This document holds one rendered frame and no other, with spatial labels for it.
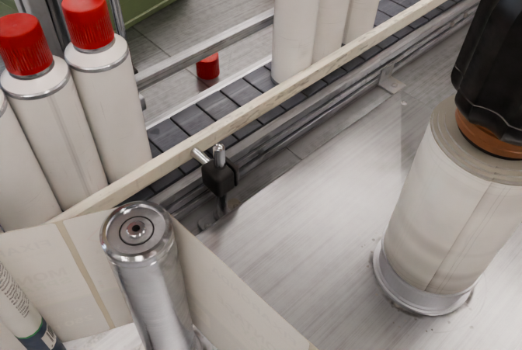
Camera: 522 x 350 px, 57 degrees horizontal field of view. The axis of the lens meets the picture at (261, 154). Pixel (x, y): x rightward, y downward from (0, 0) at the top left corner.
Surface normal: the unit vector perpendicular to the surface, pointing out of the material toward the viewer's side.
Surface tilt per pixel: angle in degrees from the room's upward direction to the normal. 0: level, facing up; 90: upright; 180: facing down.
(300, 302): 0
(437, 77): 0
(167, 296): 90
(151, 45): 0
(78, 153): 90
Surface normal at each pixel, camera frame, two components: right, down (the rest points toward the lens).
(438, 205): -0.78, 0.47
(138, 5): 0.80, 0.47
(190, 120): 0.03, -0.67
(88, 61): 0.04, 0.00
